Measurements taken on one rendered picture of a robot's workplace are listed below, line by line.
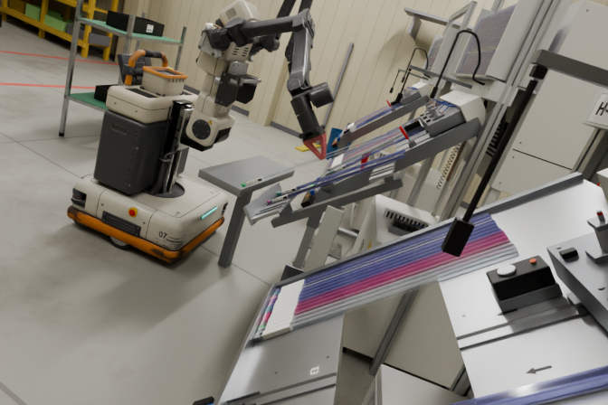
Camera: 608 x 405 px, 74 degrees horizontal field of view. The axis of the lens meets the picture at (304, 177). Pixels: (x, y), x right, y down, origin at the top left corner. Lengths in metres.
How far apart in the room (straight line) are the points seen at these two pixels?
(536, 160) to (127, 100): 1.82
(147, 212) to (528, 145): 1.75
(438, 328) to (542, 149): 0.87
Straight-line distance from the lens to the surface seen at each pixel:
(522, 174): 1.77
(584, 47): 1.78
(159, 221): 2.16
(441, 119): 1.69
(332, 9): 6.05
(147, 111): 2.11
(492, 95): 1.64
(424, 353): 2.06
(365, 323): 1.97
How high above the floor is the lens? 1.28
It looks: 17 degrees down
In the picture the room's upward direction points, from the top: 19 degrees clockwise
